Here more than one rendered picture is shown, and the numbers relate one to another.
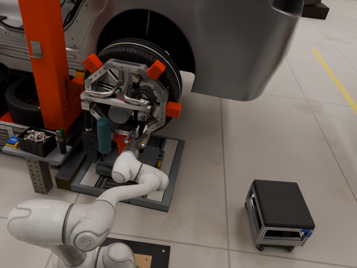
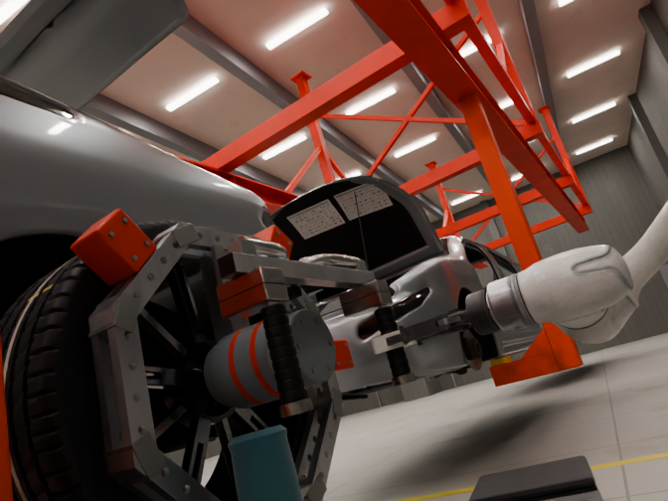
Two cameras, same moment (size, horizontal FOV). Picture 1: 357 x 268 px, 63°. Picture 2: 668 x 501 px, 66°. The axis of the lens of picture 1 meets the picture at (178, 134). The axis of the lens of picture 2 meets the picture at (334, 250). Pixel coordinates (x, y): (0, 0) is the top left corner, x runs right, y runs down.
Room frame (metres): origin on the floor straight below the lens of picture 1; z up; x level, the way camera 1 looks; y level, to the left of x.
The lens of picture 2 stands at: (1.03, 1.16, 0.75)
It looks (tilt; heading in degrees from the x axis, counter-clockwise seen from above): 16 degrees up; 294
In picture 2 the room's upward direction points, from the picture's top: 15 degrees counter-clockwise
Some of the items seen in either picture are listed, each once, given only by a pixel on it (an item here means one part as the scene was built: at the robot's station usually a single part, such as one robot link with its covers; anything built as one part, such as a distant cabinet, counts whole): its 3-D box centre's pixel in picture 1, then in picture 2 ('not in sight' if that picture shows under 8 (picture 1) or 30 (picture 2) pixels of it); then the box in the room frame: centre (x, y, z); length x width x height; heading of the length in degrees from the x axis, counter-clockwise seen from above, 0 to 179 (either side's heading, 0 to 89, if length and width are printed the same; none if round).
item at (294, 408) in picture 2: (87, 118); (283, 355); (1.41, 0.56, 0.83); 0.04 x 0.04 x 0.16
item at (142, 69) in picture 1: (126, 101); (240, 370); (1.63, 0.37, 0.85); 0.54 x 0.07 x 0.54; 85
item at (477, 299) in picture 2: (134, 145); (469, 316); (1.23, 0.24, 0.83); 0.09 x 0.08 x 0.07; 175
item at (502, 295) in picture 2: (129, 154); (509, 303); (1.15, 0.24, 0.83); 0.09 x 0.06 x 0.09; 85
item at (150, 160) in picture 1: (133, 145); not in sight; (1.80, 0.36, 0.32); 0.40 x 0.30 x 0.28; 85
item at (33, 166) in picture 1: (39, 170); not in sight; (1.49, 1.00, 0.21); 0.10 x 0.10 x 0.42; 85
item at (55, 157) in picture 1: (37, 149); not in sight; (1.48, 0.97, 0.44); 0.43 x 0.17 x 0.03; 85
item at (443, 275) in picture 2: not in sight; (428, 304); (2.60, -4.50, 1.49); 4.95 x 1.86 x 1.59; 85
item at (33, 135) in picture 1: (37, 141); not in sight; (1.48, 0.96, 0.51); 0.20 x 0.14 x 0.13; 76
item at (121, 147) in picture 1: (128, 140); not in sight; (1.67, 0.37, 0.48); 0.16 x 0.12 x 0.17; 175
